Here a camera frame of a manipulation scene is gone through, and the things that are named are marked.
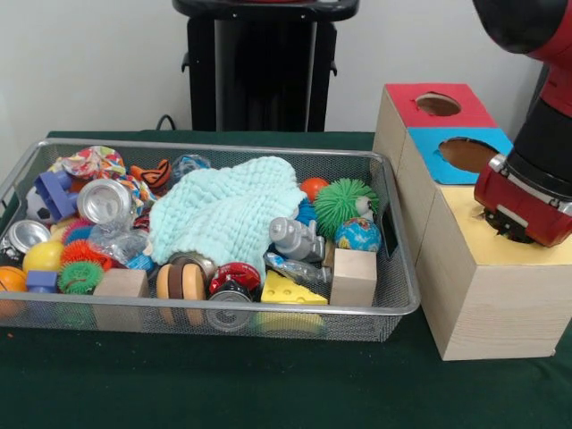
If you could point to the red ball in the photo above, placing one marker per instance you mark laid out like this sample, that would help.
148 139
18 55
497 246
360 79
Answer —
314 189

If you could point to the mint green muslin cloth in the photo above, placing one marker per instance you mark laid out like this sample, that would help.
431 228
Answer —
223 210

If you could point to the yellow cheese wedge toy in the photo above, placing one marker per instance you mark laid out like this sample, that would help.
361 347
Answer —
290 290

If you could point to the dark green tablecloth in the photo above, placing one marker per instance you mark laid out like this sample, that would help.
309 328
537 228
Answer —
268 384

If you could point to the blue globe ball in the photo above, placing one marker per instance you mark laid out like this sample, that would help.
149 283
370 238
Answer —
357 235

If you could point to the blue spiky ball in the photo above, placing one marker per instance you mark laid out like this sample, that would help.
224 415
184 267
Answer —
307 213

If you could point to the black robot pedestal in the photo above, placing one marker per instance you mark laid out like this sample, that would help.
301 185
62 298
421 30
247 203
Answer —
259 71

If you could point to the plain wooden block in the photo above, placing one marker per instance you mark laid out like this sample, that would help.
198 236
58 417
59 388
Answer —
354 277

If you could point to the green spiky ball with eyes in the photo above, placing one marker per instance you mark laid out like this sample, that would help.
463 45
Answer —
344 204

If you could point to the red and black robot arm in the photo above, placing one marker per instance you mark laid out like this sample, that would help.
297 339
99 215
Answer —
545 134

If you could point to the clear mesh bin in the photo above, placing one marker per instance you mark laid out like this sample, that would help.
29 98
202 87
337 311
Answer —
398 286

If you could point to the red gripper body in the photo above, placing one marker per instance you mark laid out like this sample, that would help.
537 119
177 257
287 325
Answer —
527 210

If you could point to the wooden box with three holes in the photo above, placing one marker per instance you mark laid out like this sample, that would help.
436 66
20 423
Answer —
483 308

